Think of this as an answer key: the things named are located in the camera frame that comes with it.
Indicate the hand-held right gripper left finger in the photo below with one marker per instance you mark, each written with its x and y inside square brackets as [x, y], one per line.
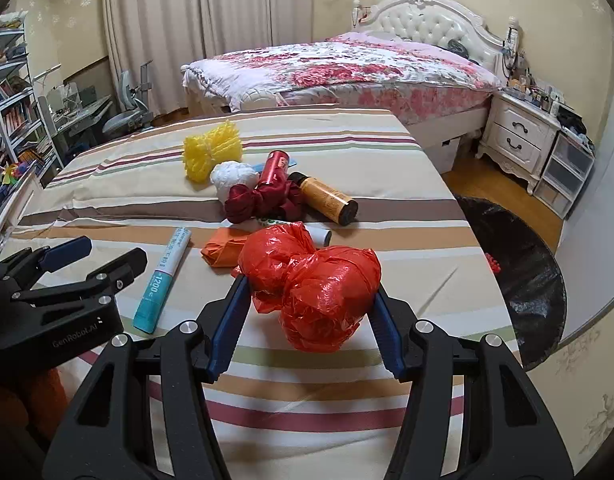
[228, 330]

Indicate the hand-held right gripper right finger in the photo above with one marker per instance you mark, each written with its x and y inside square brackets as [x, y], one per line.
[387, 335]

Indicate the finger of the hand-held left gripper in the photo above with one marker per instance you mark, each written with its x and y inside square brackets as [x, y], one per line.
[67, 248]
[127, 270]

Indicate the teal white tube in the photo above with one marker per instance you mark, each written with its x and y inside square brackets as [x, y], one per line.
[162, 280]

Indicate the orange bag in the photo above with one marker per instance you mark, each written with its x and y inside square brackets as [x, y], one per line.
[222, 250]

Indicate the red plastic bag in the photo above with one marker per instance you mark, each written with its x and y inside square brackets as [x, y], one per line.
[317, 290]

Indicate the dark red bag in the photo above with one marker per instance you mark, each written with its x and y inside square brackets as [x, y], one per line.
[247, 202]

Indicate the white tissue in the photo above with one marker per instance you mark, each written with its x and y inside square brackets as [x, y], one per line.
[232, 175]

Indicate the yellow foam fruit net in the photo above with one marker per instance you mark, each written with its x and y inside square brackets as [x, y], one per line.
[207, 152]

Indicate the black lined trash bin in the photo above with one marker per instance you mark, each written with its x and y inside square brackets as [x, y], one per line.
[527, 280]

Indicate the striped cloth-covered table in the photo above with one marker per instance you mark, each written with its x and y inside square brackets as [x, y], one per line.
[312, 410]

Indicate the orange spiky foam net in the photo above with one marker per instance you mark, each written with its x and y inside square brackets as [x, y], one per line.
[492, 262]

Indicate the grey study desk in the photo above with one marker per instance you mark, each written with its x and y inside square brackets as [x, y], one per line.
[82, 110]

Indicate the grey desk chair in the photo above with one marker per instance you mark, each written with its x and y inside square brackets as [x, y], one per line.
[129, 115]

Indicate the orange bottle with black cap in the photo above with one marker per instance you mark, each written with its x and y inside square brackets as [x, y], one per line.
[322, 195]

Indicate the white bookshelf with books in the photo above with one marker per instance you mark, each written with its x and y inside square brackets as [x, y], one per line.
[17, 100]

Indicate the red bottle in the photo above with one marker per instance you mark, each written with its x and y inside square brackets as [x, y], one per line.
[273, 167]

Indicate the white storage box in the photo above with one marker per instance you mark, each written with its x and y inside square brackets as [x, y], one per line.
[444, 152]

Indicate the white wardrobe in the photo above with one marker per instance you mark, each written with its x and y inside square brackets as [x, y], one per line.
[597, 270]

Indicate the white nightstand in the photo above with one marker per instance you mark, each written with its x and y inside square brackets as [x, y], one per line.
[512, 135]

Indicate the clear plastic drawer unit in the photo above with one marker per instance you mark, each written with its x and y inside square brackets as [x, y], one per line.
[562, 170]

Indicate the beige curtains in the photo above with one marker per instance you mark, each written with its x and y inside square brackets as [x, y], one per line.
[187, 20]

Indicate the floral quilt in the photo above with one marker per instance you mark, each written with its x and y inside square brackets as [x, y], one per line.
[337, 65]

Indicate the dark clothes pile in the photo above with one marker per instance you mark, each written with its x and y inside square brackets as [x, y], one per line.
[572, 120]

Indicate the cluster of small bottles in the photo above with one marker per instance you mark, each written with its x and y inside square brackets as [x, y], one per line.
[532, 90]

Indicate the white bed with tufted headboard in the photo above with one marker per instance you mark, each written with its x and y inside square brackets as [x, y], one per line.
[427, 20]

